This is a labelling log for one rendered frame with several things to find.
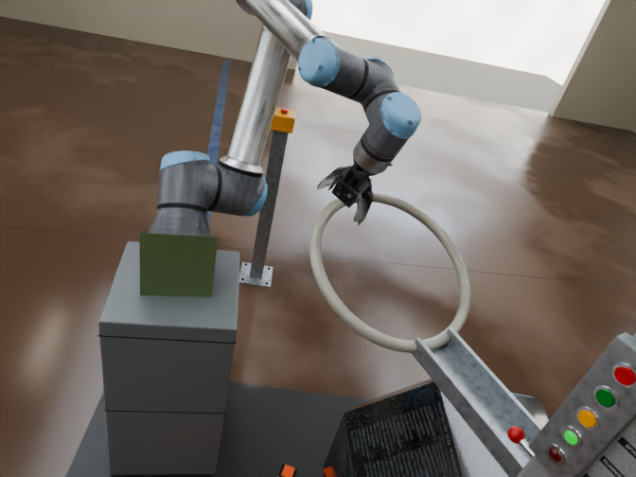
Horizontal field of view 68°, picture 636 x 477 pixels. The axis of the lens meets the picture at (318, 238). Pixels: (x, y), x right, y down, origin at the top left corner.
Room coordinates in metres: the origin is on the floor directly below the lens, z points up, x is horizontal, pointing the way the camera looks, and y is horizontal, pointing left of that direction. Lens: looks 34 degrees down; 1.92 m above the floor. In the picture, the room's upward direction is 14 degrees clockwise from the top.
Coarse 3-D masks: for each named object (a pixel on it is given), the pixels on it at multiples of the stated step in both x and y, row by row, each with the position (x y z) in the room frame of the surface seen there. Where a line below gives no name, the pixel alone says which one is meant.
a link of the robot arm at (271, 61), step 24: (288, 0) 1.51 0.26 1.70; (264, 48) 1.48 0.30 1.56; (264, 72) 1.45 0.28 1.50; (264, 96) 1.43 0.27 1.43; (240, 120) 1.41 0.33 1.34; (264, 120) 1.42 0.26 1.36; (240, 144) 1.37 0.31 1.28; (264, 144) 1.42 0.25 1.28; (240, 168) 1.33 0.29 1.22; (240, 192) 1.31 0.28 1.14; (264, 192) 1.37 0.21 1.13; (240, 216) 1.34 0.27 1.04
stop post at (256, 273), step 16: (288, 112) 2.32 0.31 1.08; (272, 128) 2.23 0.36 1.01; (288, 128) 2.24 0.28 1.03; (272, 144) 2.25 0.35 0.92; (272, 160) 2.25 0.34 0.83; (272, 176) 2.26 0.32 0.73; (272, 192) 2.26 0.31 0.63; (272, 208) 2.26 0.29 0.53; (256, 240) 2.25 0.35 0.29; (256, 256) 2.25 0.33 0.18; (240, 272) 2.28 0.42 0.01; (256, 272) 2.26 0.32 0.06; (272, 272) 2.35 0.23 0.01
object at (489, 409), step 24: (456, 336) 0.90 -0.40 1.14; (432, 360) 0.80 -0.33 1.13; (456, 360) 0.86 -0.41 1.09; (480, 360) 0.84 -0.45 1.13; (456, 384) 0.74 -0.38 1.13; (480, 384) 0.80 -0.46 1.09; (456, 408) 0.72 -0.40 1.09; (480, 408) 0.73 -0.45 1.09; (504, 408) 0.75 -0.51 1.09; (480, 432) 0.66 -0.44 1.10; (504, 432) 0.69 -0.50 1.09; (528, 432) 0.69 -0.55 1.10; (504, 456) 0.61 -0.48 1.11; (528, 456) 0.64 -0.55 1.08
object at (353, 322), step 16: (336, 208) 1.13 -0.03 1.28; (400, 208) 1.26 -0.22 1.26; (416, 208) 1.27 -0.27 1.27; (320, 224) 1.05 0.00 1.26; (432, 224) 1.24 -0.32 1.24; (320, 240) 1.01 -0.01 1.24; (448, 240) 1.21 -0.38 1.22; (320, 256) 0.96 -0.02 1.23; (320, 272) 0.92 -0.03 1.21; (464, 272) 1.13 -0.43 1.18; (320, 288) 0.89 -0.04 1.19; (464, 288) 1.08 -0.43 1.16; (336, 304) 0.86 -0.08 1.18; (464, 304) 1.03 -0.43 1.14; (352, 320) 0.84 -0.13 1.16; (464, 320) 0.98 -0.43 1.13; (368, 336) 0.82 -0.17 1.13; (384, 336) 0.83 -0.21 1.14; (448, 336) 0.91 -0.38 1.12
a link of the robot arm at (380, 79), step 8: (368, 64) 1.05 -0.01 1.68; (376, 64) 1.08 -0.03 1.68; (384, 64) 1.11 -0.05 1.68; (368, 72) 1.04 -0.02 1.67; (376, 72) 1.05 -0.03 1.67; (384, 72) 1.08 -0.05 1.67; (392, 72) 1.12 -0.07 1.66; (368, 80) 1.03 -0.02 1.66; (376, 80) 1.05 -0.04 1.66; (384, 80) 1.06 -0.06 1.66; (392, 80) 1.07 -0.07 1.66; (368, 88) 1.03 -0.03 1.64; (376, 88) 1.04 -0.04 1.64; (384, 88) 1.04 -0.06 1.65; (392, 88) 1.04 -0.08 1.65; (360, 96) 1.03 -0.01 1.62; (368, 96) 1.04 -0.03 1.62; (376, 96) 1.02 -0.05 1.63; (368, 104) 1.02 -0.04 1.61
